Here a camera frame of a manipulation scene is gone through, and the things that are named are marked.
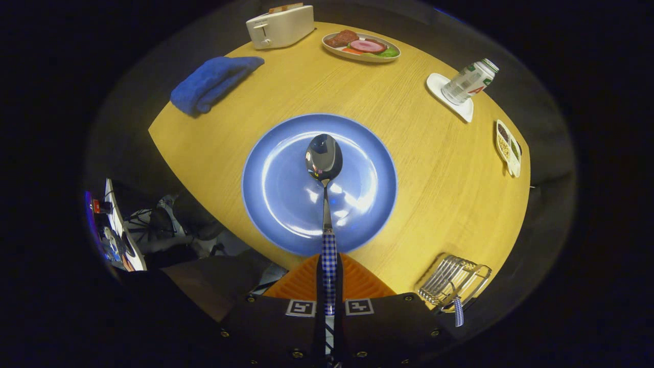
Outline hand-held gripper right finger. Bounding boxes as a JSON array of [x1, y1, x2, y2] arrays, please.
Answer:
[[335, 254, 455, 368]]

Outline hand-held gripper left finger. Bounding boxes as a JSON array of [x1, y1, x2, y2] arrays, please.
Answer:
[[220, 254, 323, 368]]

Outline fork with checkered handle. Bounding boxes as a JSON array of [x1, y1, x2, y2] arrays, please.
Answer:
[[440, 286, 465, 328]]

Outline spoon with checkered handle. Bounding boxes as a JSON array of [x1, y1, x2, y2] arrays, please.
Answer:
[[306, 133, 343, 316]]

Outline person's trouser leg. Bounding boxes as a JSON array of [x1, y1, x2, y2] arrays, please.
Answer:
[[163, 256, 271, 323]]

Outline blue round plate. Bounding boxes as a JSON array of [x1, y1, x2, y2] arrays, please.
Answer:
[[242, 113, 398, 257]]

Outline white divided seasoning dish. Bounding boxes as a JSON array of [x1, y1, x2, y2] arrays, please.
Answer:
[[495, 120, 522, 178]]

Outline white coaster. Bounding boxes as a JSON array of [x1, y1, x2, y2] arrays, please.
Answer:
[[427, 73, 474, 123]]

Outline blue folded towel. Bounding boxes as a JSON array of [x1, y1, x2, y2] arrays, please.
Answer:
[[170, 56, 265, 116]]

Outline white bottle with green label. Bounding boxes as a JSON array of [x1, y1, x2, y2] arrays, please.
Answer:
[[441, 58, 500, 106]]

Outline white plate with food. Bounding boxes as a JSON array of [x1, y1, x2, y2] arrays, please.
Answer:
[[321, 30, 401, 63]]

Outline pink ham slice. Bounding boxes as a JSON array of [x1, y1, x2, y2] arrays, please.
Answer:
[[350, 39, 387, 54]]

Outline brown meat patty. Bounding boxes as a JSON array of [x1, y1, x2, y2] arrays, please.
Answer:
[[325, 30, 359, 49]]

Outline white toaster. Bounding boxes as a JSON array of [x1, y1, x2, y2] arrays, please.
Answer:
[[246, 5, 315, 50]]

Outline metal wire drain basket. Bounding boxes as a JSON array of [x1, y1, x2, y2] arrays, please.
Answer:
[[418, 255, 493, 313]]

